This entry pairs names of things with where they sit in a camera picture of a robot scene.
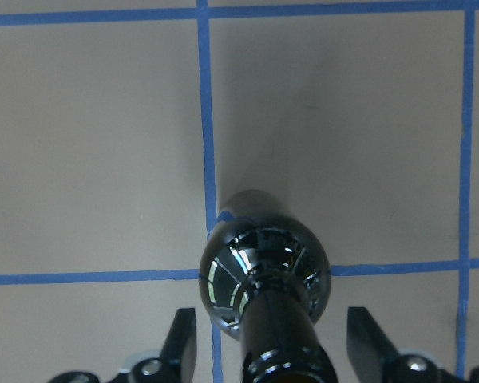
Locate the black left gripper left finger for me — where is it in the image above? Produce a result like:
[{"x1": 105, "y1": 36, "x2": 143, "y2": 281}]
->
[{"x1": 129, "y1": 308, "x2": 197, "y2": 383}]

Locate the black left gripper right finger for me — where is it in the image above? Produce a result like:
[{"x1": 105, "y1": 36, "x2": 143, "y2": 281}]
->
[{"x1": 346, "y1": 306, "x2": 444, "y2": 383}]

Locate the dark glass wine bottle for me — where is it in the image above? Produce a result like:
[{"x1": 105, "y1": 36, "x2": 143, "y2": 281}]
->
[{"x1": 199, "y1": 190, "x2": 338, "y2": 382}]

